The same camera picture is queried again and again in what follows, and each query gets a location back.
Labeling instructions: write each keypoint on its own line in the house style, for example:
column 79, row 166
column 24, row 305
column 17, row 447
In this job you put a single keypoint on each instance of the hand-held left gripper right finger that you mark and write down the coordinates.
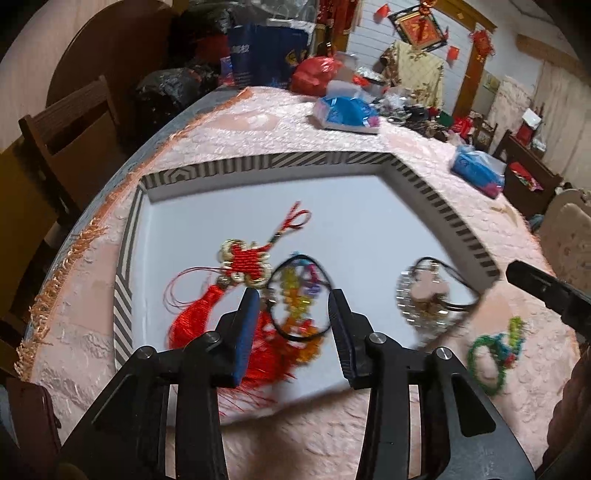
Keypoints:
column 342, row 332

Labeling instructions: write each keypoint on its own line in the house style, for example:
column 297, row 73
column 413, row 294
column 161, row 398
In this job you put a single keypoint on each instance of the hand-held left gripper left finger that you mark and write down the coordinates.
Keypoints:
column 244, row 332

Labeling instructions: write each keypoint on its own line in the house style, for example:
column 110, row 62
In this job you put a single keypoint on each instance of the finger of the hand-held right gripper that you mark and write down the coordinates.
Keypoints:
column 549, row 295

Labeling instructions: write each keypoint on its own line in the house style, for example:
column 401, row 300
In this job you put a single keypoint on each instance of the red knot tassel ornament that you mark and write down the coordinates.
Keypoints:
column 194, row 318

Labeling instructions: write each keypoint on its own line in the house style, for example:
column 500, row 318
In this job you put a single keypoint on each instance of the striped shallow cardboard box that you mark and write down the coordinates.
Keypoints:
column 346, row 207

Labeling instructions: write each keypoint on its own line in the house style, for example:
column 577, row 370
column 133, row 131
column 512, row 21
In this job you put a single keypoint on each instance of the person's right forearm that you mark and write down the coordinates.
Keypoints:
column 575, row 415

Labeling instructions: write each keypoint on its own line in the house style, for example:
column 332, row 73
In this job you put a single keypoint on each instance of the cream upholstered chair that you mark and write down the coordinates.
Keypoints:
column 568, row 230

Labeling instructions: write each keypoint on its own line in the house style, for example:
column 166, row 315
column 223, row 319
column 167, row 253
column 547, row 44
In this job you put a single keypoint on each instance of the dark wooden chair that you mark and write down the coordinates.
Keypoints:
column 526, row 175

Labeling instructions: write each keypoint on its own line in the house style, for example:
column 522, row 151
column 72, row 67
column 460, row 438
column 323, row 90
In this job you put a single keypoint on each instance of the blue tissue pack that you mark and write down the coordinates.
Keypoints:
column 471, row 166
column 346, row 110

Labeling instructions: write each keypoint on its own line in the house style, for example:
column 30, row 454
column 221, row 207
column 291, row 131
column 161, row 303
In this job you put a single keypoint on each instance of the dark brown chair back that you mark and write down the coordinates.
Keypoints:
column 32, row 415

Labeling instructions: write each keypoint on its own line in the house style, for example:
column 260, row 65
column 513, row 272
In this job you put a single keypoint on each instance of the pile of assorted trinkets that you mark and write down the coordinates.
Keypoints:
column 411, row 110

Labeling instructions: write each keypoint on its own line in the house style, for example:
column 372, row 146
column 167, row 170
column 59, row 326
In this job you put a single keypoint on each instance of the black plastic bag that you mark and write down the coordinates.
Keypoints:
column 171, row 87

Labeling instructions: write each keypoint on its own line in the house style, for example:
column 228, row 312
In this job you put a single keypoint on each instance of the red plastic bag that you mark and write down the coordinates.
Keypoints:
column 314, row 74

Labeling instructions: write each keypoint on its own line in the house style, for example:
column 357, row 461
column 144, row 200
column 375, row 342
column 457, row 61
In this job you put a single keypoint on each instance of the red hanging ornament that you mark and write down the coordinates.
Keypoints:
column 482, row 44

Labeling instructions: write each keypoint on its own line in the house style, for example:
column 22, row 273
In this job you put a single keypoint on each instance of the floral cream cloth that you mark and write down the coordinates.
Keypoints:
column 415, row 69

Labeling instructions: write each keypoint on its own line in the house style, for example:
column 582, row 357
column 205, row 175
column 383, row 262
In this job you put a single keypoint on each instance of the brown wooden chair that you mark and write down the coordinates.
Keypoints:
column 69, row 124

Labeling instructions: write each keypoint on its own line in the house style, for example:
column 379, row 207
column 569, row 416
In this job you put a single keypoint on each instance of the dark blue paper bag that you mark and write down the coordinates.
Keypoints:
column 263, row 55

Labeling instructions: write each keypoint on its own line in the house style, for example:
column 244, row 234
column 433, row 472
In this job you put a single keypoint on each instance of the round wooden table top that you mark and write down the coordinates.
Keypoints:
column 115, row 41

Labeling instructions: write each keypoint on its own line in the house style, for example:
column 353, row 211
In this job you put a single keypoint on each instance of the framed red wall decoration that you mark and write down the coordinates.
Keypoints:
column 418, row 27

